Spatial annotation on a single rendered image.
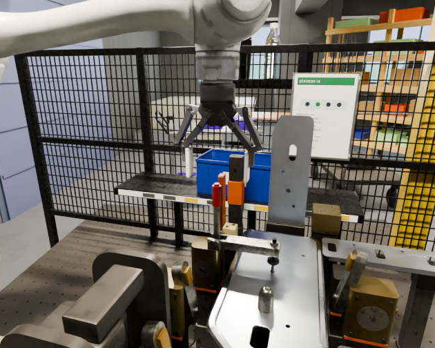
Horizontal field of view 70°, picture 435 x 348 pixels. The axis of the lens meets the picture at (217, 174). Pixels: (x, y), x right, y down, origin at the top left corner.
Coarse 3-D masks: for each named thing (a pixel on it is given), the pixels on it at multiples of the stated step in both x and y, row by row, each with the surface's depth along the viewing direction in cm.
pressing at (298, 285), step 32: (256, 256) 81; (288, 256) 81; (320, 256) 82; (224, 288) 69; (256, 288) 69; (288, 288) 69; (320, 288) 70; (224, 320) 60; (256, 320) 60; (288, 320) 60; (320, 320) 61
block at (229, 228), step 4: (224, 224) 84; (228, 224) 84; (232, 224) 84; (236, 224) 84; (224, 228) 82; (228, 228) 82; (232, 228) 82; (236, 228) 83; (224, 232) 83; (228, 232) 82; (232, 232) 82; (236, 232) 84; (224, 252) 85; (228, 252) 85; (232, 252) 84; (224, 256) 86; (228, 256) 85; (232, 256) 85; (224, 260) 86; (228, 260) 86; (224, 264) 86; (228, 264) 86; (224, 268) 87; (228, 268) 86; (224, 272) 87; (224, 276) 88
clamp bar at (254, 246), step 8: (208, 240) 76; (224, 240) 75; (232, 240) 75; (240, 240) 75; (248, 240) 75; (256, 240) 75; (264, 240) 75; (272, 240) 73; (224, 248) 75; (232, 248) 74; (240, 248) 74; (248, 248) 73; (256, 248) 72; (264, 248) 72; (272, 248) 72; (272, 256) 72; (272, 264) 73
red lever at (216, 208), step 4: (216, 184) 72; (220, 184) 73; (212, 188) 72; (216, 188) 71; (220, 188) 72; (212, 192) 73; (216, 192) 72; (220, 192) 72; (212, 196) 73; (216, 196) 72; (220, 196) 73; (212, 200) 73; (216, 200) 72; (220, 200) 73; (212, 204) 74; (216, 204) 73; (220, 204) 73; (216, 208) 73; (216, 212) 74; (216, 216) 74; (216, 220) 74; (216, 224) 75; (216, 228) 75; (216, 232) 75; (216, 236) 76
